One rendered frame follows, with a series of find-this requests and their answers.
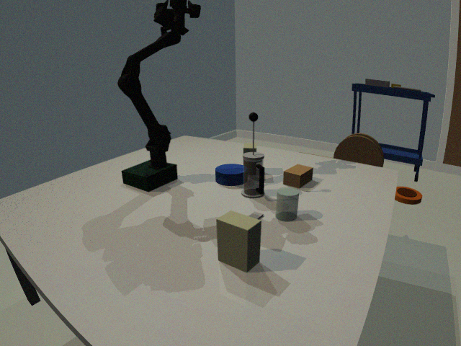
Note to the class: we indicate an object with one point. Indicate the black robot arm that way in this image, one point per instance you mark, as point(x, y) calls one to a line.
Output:
point(129, 83)

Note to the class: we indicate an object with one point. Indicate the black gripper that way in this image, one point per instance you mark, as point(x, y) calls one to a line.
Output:
point(193, 9)

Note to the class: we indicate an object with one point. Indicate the french press coffee maker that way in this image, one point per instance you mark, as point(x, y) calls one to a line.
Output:
point(253, 170)

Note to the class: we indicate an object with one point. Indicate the blue short cylinder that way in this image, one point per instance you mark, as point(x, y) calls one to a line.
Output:
point(229, 174)

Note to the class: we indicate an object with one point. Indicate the grey flat bar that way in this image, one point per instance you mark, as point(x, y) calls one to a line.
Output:
point(256, 215)

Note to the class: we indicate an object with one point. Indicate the brown block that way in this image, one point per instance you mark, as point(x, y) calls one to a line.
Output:
point(298, 175)

